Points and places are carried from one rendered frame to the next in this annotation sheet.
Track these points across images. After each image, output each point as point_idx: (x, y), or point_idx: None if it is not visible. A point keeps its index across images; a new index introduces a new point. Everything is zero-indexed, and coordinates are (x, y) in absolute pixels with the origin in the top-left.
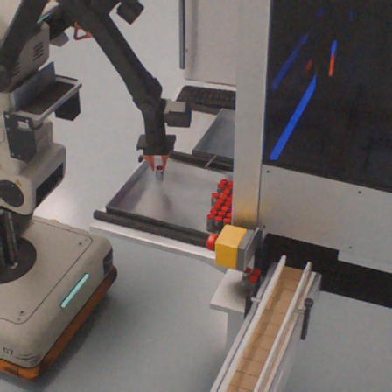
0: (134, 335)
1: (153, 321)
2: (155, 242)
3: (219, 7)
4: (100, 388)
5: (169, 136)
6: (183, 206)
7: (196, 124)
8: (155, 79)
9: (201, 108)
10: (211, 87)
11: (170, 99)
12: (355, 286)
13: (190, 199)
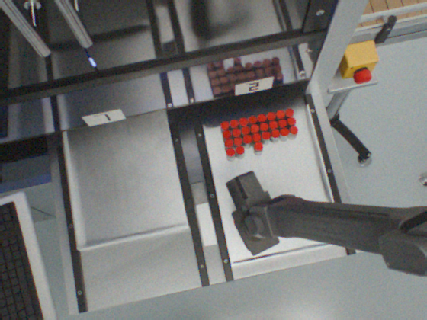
0: (216, 317)
1: (191, 312)
2: (342, 171)
3: None
4: (286, 303)
5: (239, 217)
6: (276, 181)
7: (116, 270)
8: (267, 206)
9: (82, 281)
10: None
11: (246, 200)
12: None
13: (261, 182)
